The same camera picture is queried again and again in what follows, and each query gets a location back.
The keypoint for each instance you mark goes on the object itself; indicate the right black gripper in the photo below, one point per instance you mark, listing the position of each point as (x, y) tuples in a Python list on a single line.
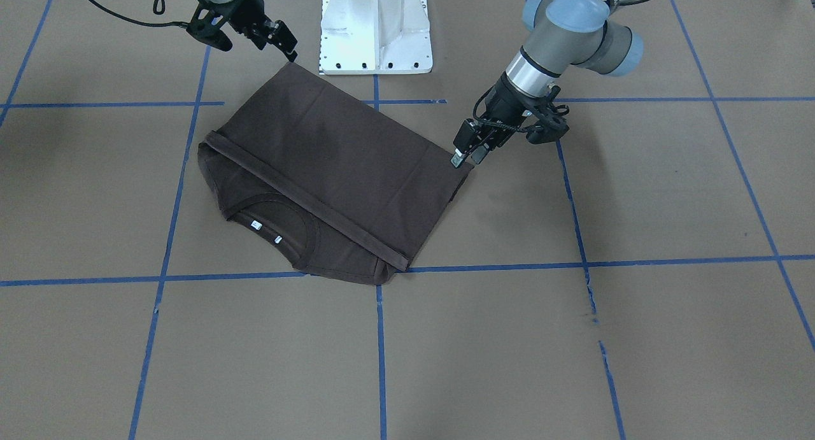
[(246, 9)]

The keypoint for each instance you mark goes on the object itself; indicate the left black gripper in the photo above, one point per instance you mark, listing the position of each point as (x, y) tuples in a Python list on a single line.
[(505, 106)]

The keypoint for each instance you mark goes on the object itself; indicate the dark brown t-shirt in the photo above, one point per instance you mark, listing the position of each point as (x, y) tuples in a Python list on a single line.
[(339, 189)]

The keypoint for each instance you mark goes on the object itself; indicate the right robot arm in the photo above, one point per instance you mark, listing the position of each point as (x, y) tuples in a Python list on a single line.
[(246, 17)]

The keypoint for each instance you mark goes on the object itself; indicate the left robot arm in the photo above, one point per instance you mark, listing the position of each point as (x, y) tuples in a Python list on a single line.
[(563, 33)]

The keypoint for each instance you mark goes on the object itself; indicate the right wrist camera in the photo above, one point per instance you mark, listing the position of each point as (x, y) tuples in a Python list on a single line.
[(206, 27)]

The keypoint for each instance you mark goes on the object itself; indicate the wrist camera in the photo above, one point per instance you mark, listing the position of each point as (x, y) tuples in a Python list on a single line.
[(206, 27), (551, 124)]

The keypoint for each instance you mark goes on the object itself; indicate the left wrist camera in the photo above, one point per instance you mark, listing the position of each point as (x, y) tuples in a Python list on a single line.
[(551, 124)]

